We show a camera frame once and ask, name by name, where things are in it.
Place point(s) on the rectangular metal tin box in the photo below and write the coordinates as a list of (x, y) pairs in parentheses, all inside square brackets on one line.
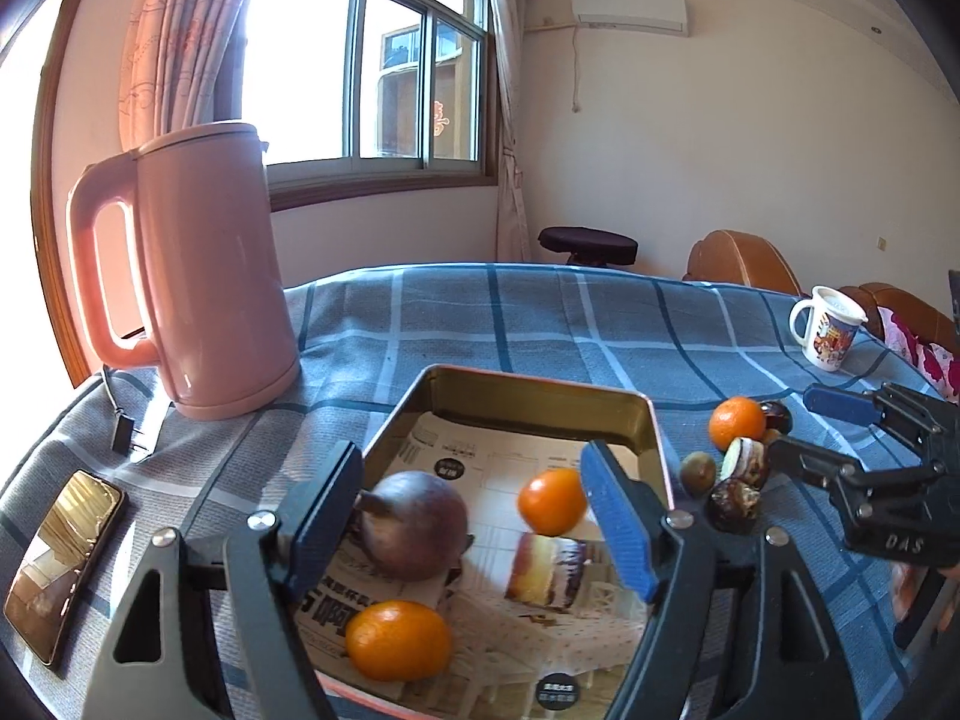
[(525, 405)]

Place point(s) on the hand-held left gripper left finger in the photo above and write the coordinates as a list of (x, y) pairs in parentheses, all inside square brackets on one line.
[(326, 517)]

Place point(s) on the smartphone with glossy screen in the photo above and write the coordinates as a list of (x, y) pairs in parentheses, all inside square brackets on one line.
[(64, 562)]

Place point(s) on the small yellow round fruit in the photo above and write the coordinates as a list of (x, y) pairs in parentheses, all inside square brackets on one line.
[(771, 436)]

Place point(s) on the orange mandarin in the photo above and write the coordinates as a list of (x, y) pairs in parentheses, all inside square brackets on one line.
[(551, 502), (735, 424), (397, 641)]

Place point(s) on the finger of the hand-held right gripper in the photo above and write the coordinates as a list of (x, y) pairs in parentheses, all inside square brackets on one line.
[(806, 465), (840, 405)]

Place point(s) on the white wall air conditioner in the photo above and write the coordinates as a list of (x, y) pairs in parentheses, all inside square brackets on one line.
[(630, 11)]

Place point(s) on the small brown round fruit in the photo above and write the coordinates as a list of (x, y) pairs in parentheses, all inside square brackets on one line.
[(697, 472)]

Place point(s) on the white printed mug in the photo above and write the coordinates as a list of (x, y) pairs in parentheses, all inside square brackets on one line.
[(829, 334)]

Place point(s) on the pink electric kettle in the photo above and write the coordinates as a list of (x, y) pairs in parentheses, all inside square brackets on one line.
[(210, 277)]

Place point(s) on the dark purple mangosteen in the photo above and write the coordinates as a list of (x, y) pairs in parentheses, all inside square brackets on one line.
[(778, 417)]

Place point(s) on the pink floral cushion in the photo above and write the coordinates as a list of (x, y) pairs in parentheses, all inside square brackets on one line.
[(937, 364)]

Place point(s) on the brown leather armchair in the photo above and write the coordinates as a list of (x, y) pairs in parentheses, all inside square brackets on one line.
[(739, 259)]

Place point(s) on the sliding glass window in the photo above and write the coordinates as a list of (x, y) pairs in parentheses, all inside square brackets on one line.
[(315, 75)]

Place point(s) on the pale tied curtain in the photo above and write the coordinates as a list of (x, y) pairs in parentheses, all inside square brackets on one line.
[(510, 127)]

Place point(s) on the dark round stool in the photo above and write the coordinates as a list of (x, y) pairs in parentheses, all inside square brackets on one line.
[(589, 240)]

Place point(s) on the pink curtain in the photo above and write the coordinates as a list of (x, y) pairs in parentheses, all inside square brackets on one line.
[(180, 37)]

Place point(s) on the printed paper leaflet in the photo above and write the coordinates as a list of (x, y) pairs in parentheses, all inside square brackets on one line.
[(487, 465)]

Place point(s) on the brown leather sofa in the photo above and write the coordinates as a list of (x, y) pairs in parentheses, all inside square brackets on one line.
[(911, 315)]

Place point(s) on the blue plaid tablecloth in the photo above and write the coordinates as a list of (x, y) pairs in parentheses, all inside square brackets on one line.
[(525, 315)]

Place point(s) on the red window decal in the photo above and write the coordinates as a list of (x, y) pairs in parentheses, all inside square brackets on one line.
[(440, 118)]

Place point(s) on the dark brown cracked fruit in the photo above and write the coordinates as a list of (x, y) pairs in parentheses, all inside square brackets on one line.
[(733, 508)]

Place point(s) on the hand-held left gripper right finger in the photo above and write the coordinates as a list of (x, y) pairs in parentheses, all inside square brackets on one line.
[(619, 517)]

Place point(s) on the person's right hand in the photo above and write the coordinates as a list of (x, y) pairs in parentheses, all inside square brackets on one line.
[(909, 586)]

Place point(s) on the purple passion fruit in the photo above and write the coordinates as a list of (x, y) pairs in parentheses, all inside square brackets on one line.
[(420, 525)]

